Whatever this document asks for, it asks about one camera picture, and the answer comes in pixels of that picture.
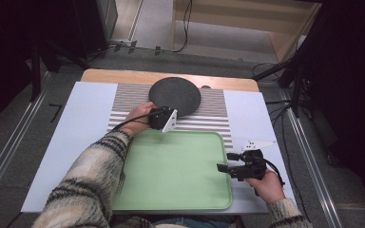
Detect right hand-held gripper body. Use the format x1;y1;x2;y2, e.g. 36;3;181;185
230;140;278;182

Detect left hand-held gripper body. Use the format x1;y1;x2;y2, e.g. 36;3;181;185
147;106;179;134

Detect black round plate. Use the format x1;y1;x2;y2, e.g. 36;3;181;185
147;76;202;118

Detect light green tray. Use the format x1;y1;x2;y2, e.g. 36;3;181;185
111;129;234;212

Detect person's left hand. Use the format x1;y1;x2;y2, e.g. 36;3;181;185
120;101;156;138

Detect person's right hand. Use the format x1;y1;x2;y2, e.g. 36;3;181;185
244;170;286;205

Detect striped brown placemat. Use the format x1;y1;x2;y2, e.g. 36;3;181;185
106;83;235;150

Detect wooden table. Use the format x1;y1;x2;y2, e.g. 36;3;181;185
80;68;260;93

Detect person's blue jeans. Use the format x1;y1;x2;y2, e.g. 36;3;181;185
151;216;236;228

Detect white table sheet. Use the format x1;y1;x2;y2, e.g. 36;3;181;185
20;81;298;214

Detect power strip with plugs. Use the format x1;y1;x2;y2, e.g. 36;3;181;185
109;38;163;57

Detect black metal stand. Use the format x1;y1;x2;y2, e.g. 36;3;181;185
251;44;319;119
28;29;91;103

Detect black cabinet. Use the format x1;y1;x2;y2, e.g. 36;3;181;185
71;0;119;60

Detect wooden shelf unit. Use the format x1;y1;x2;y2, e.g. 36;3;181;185
171;0;323;64

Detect right hand-held gripper black cable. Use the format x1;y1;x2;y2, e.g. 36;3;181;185
263;157;287;188

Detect hand-held gripper black cable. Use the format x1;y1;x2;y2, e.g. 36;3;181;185
108;108;166;133
263;157;287;188

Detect left hand-held gripper black cable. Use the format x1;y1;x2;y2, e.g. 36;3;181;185
108;108;166;133

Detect metal floor rail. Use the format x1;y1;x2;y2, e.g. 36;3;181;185
278;89;344;228
0;71;50;208

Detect hanging black cable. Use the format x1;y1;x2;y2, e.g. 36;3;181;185
172;0;194;53

